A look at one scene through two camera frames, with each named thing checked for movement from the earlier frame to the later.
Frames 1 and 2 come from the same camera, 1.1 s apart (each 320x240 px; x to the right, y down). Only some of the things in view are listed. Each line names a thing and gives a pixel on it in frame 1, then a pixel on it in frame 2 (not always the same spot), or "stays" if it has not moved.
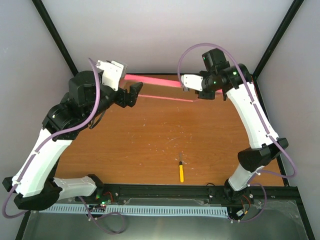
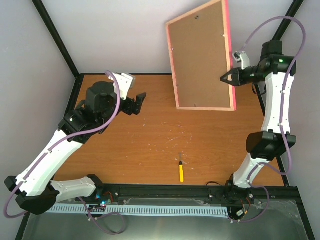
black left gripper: (123, 101) → (130, 109)
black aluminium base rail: (193, 191) stays
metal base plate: (278, 219) stays
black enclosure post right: (295, 7) stays
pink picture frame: (175, 83) → (201, 45)
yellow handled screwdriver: (181, 169) stays
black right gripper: (209, 96) → (236, 81)
